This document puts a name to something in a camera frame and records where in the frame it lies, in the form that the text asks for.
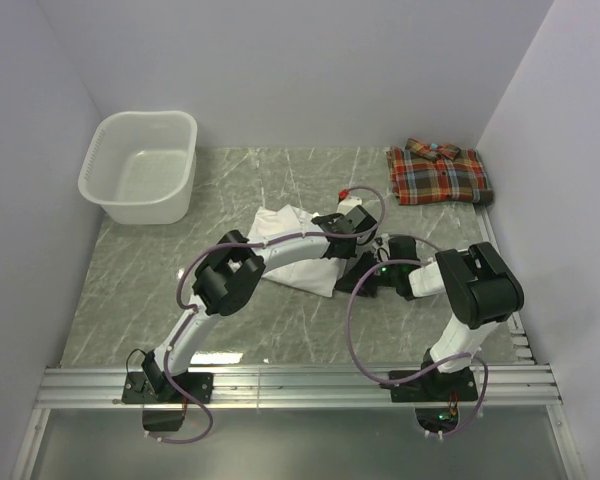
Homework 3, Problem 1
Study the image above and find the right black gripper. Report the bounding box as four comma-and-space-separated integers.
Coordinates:
334, 251, 400, 297

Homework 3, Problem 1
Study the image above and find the white long sleeve shirt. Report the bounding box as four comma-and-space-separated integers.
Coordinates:
246, 204, 346, 298

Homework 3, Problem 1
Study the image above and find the plaid flannel shirt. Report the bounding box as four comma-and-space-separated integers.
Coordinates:
386, 138, 495, 205

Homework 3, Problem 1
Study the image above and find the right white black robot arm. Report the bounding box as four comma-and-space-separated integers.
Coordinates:
345, 236, 524, 401

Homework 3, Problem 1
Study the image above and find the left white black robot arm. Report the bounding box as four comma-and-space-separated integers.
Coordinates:
142, 205, 379, 402

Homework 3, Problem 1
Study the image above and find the white plastic laundry basket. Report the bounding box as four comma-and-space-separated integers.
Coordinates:
78, 111, 198, 225

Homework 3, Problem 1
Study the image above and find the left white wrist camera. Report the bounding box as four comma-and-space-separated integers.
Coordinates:
336, 189, 363, 215

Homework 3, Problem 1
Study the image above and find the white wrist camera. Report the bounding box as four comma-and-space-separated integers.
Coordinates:
336, 189, 363, 215
372, 238, 390, 262

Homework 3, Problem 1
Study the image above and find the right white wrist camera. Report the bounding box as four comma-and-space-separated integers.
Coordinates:
372, 238, 390, 262

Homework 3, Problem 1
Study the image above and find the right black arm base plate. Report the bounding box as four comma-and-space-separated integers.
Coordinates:
386, 368, 479, 437

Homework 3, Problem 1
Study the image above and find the aluminium mounting rail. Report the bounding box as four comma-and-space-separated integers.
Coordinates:
34, 364, 562, 410

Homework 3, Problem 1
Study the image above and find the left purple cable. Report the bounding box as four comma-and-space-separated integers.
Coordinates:
142, 185, 386, 446

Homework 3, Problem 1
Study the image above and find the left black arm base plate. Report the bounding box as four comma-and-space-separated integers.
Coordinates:
120, 370, 215, 435

